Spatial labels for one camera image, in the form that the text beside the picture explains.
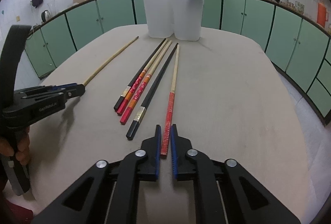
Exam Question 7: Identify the plain bamboo chopstick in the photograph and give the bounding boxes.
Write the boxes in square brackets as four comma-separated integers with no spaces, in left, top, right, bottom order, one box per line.
[83,36,139,86]

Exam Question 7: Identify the person's left hand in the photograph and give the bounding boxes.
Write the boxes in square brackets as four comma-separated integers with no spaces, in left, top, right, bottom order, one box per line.
[0,127,30,166]

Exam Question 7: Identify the black chopstick gold band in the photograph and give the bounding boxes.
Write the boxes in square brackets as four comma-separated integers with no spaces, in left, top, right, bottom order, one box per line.
[113,38,167,112]

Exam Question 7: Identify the red orange patterned chopstick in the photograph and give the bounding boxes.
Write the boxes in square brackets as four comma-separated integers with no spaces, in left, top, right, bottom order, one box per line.
[114,39,168,116]

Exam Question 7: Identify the electric kettle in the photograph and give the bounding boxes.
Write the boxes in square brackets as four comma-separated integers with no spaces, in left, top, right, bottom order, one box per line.
[41,10,52,23]

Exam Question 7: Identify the dark towel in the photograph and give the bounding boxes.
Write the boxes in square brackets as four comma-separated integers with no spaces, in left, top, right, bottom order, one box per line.
[31,0,43,8]

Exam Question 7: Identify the white utensil holder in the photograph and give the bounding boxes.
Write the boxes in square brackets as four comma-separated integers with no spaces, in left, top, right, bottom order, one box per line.
[143,0,204,41]

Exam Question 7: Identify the green lower cabinets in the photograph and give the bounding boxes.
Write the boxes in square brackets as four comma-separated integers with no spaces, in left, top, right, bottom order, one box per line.
[25,0,330,124]

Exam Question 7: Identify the orange thermos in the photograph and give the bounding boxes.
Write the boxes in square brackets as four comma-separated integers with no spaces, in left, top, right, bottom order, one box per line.
[317,1,329,28]

